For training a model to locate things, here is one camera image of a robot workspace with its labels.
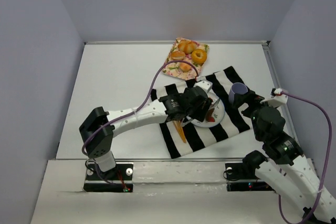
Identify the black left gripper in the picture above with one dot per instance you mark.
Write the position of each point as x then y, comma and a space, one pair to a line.
203, 107

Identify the black white striped cloth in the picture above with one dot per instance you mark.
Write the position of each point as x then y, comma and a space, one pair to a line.
219, 141

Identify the sesame sandwich bun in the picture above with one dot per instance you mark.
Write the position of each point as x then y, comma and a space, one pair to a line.
177, 55

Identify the watermelon pattern plate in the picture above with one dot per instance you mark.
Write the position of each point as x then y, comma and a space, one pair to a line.
219, 112

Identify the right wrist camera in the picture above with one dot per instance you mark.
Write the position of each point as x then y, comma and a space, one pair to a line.
278, 98

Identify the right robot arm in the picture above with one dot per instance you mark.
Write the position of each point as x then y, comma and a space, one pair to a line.
283, 164

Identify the floral rectangular tray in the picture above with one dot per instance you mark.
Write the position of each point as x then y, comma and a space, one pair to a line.
173, 70

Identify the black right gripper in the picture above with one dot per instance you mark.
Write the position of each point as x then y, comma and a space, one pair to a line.
247, 102

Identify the orange plastic fork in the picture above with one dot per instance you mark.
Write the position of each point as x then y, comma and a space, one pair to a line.
179, 129

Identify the lilac plastic cup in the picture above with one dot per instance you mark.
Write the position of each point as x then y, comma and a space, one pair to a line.
236, 88

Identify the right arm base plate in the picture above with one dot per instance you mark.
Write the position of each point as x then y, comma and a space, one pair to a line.
240, 179

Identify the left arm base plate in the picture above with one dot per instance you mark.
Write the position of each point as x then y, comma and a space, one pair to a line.
116, 181

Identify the brown chocolate croissant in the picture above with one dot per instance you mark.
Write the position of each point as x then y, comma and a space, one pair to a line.
209, 116

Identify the orange bagel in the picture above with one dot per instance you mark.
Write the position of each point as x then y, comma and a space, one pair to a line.
199, 56

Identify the metal serving tongs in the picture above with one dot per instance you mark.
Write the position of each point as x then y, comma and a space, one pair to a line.
214, 104

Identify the small round bread roll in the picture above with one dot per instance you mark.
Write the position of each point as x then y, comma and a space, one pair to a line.
184, 67

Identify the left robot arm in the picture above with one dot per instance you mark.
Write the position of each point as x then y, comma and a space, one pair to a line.
100, 126

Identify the large striped bread roll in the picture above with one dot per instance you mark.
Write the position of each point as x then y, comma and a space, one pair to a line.
187, 46

